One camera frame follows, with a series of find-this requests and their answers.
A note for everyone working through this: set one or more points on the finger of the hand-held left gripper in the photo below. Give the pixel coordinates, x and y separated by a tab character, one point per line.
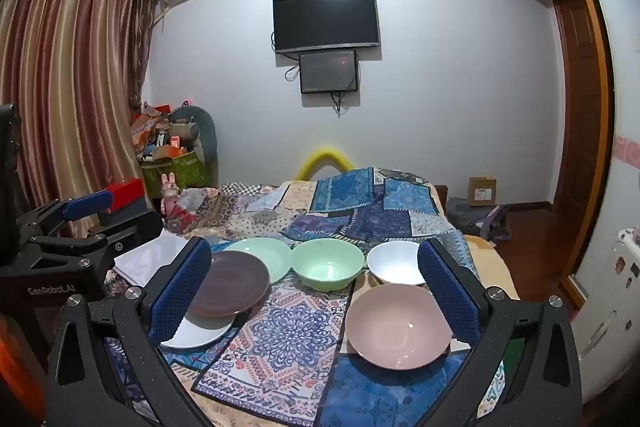
130	229
87	204

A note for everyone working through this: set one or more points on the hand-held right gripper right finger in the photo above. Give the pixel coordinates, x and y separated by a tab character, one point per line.
447	292

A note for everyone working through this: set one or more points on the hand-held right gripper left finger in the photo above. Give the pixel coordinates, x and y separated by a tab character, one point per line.
180	292

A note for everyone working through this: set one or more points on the white bowl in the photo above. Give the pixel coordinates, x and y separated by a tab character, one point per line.
395	262

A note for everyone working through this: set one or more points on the mint green plate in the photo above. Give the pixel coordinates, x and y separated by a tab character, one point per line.
267	252

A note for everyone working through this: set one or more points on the mint green bowl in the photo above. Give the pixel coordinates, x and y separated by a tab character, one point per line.
325	263

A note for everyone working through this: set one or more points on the white folded cloth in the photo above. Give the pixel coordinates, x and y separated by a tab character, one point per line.
145	257

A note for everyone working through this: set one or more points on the red box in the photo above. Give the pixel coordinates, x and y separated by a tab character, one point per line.
127	192

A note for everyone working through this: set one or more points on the white plate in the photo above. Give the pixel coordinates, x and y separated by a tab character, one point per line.
200	333

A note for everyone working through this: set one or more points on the brown plate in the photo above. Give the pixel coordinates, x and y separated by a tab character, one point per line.
230	282

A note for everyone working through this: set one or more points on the pink bunny toy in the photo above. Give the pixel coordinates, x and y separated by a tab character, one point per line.
170	194

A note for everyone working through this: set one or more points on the grey backpack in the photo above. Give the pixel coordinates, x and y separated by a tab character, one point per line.
470	217

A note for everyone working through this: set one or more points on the pile of assorted boxes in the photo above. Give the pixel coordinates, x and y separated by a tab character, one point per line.
155	132

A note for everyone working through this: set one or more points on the small cardboard box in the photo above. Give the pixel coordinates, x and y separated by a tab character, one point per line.
482	192

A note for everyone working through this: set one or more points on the patchwork printed blanket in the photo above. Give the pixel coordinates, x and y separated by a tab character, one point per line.
295	337

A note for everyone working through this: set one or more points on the striped brown curtain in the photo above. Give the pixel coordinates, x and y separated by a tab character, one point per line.
65	82

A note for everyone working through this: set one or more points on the white appliance with stickers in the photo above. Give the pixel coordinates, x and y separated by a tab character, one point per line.
610	297

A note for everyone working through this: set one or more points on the brown wooden door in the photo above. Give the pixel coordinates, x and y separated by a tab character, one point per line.
580	107

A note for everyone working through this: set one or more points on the small black wall monitor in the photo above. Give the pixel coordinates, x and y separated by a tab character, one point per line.
327	72

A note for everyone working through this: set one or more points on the black wall television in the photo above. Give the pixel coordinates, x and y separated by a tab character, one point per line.
325	22

